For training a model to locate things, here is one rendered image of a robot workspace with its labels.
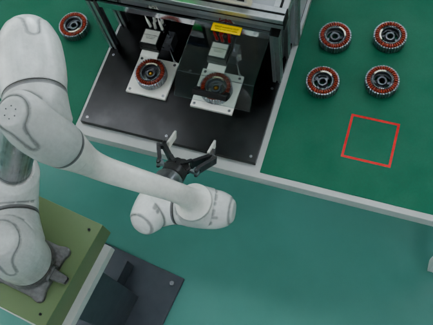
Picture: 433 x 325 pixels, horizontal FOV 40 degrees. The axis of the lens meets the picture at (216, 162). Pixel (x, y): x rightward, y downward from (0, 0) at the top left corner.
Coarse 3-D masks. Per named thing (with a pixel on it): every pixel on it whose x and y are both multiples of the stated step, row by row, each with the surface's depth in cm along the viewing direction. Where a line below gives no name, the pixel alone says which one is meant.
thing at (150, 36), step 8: (152, 24) 206; (168, 24) 205; (144, 32) 202; (152, 32) 202; (160, 32) 201; (168, 32) 209; (144, 40) 201; (152, 40) 201; (160, 40) 202; (144, 48) 203; (152, 48) 202; (160, 48) 203; (144, 56) 204; (152, 56) 203
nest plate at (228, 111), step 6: (192, 102) 206; (198, 102) 205; (204, 102) 205; (204, 108) 204; (210, 108) 204; (216, 108) 204; (222, 108) 203; (228, 108) 203; (234, 108) 204; (228, 114) 203
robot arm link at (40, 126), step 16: (32, 80) 117; (48, 80) 119; (16, 96) 113; (32, 96) 114; (48, 96) 117; (64, 96) 122; (0, 112) 112; (16, 112) 111; (32, 112) 112; (48, 112) 115; (64, 112) 120; (0, 128) 114; (16, 128) 112; (32, 128) 113; (48, 128) 115; (64, 128) 119; (16, 144) 115; (32, 144) 115; (48, 144) 117; (64, 144) 120; (80, 144) 125; (48, 160) 121; (64, 160) 123
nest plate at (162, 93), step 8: (136, 64) 214; (168, 64) 213; (176, 64) 212; (168, 72) 211; (136, 80) 212; (168, 80) 210; (128, 88) 211; (136, 88) 211; (160, 88) 209; (168, 88) 209; (152, 96) 209; (160, 96) 208
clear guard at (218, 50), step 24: (240, 24) 181; (192, 48) 180; (216, 48) 179; (240, 48) 178; (264, 48) 177; (192, 72) 177; (216, 72) 176; (240, 72) 175; (192, 96) 180; (240, 96) 175
